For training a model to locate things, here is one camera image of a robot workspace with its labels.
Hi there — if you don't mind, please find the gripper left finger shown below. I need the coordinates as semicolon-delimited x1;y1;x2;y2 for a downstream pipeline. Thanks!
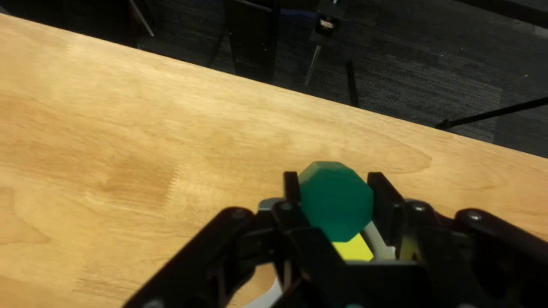
123;171;344;308

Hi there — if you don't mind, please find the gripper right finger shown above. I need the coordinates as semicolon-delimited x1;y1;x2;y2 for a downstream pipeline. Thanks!
367;172;548;308

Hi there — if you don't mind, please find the green octagonal block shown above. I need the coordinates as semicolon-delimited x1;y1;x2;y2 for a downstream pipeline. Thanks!
298;161;375;243

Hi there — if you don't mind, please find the yellow block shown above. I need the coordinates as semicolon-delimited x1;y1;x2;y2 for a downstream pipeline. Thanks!
331;233;374;262

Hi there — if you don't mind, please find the stand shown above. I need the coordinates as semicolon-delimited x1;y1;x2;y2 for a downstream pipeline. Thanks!
304;0;360;107
435;96;548;131

